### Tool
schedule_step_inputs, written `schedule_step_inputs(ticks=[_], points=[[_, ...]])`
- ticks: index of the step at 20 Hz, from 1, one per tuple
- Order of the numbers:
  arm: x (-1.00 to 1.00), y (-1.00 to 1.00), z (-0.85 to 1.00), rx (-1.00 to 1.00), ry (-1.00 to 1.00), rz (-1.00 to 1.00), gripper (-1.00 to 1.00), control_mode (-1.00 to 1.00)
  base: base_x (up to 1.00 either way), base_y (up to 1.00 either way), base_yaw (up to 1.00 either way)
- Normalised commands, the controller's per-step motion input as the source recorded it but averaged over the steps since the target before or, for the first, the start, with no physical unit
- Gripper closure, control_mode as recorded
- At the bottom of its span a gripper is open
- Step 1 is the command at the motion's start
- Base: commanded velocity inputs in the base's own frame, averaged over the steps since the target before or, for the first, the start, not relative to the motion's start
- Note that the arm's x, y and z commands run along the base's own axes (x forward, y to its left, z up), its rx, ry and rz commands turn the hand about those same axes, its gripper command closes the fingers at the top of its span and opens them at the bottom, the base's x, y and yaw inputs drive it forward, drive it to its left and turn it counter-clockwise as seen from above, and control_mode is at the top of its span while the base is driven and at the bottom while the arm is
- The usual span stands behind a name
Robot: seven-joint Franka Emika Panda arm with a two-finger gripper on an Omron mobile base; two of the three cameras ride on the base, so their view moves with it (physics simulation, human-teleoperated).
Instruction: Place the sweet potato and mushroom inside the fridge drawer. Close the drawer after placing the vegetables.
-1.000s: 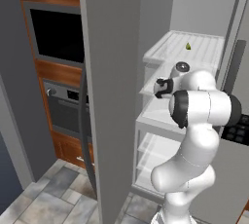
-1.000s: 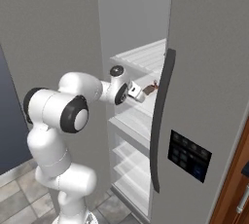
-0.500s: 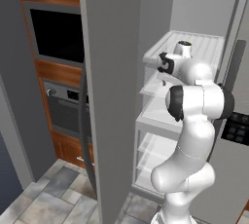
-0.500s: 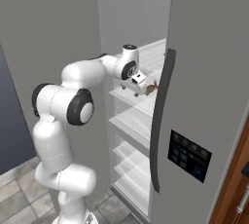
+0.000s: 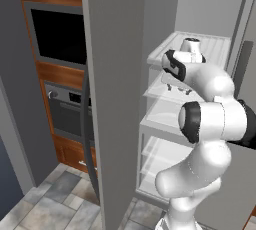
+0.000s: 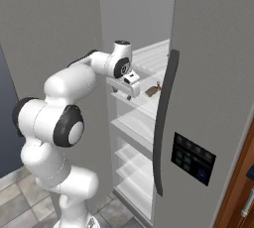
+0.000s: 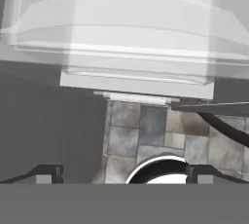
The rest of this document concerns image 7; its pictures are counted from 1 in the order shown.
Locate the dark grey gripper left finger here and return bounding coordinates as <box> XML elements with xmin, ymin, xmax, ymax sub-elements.
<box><xmin>0</xmin><ymin>164</ymin><xmax>64</xmax><ymax>185</ymax></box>

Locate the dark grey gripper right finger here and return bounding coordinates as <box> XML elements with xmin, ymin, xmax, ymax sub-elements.
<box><xmin>185</xmin><ymin>164</ymin><xmax>249</xmax><ymax>185</ymax></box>

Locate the dark grey fridge panel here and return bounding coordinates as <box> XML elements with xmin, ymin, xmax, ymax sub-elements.
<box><xmin>0</xmin><ymin>60</ymin><xmax>110</xmax><ymax>184</ymax></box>

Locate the black and white round object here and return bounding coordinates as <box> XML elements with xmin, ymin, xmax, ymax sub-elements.
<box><xmin>124</xmin><ymin>154</ymin><xmax>191</xmax><ymax>185</ymax></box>

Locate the black curved bar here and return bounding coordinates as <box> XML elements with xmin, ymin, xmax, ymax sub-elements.
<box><xmin>196</xmin><ymin>111</ymin><xmax>249</xmax><ymax>148</ymax></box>

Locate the thin dark grey ledge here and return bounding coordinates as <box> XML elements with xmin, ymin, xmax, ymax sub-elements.
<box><xmin>169</xmin><ymin>100</ymin><xmax>249</xmax><ymax>118</ymax></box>

